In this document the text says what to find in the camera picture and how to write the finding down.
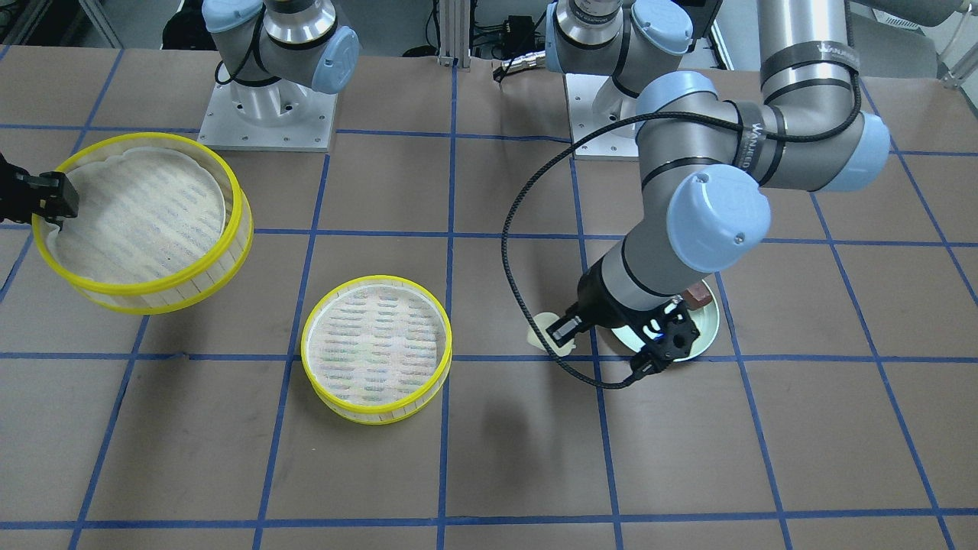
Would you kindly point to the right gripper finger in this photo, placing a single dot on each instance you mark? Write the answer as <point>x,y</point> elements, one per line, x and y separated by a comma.
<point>48,195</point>

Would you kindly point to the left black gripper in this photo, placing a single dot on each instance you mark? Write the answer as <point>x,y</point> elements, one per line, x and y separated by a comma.
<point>601,299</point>

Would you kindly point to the white steamed bun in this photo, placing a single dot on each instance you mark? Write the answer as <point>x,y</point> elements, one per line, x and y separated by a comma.
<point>541,338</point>

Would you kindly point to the yellow steamer layer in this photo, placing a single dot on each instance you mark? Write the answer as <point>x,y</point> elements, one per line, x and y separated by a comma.
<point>377,349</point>
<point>162,224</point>

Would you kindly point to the brown steamed bun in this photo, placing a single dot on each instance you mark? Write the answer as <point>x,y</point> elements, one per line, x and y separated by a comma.
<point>698,296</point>

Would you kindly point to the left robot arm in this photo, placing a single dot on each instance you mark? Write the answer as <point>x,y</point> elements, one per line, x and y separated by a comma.
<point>703,164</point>

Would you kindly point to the light green plate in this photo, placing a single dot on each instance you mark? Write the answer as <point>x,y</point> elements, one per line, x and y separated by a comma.
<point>707,322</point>

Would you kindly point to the black electronics box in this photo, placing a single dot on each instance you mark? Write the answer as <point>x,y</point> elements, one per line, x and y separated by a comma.
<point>515,36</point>

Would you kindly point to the grey chair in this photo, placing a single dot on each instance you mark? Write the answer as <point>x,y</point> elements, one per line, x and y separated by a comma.
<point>892,44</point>

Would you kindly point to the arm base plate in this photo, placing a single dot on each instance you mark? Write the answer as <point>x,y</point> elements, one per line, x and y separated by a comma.
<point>280,117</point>
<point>595,102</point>

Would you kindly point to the aluminium frame post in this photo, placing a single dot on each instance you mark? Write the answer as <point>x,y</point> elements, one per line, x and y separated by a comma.
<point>453,27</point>

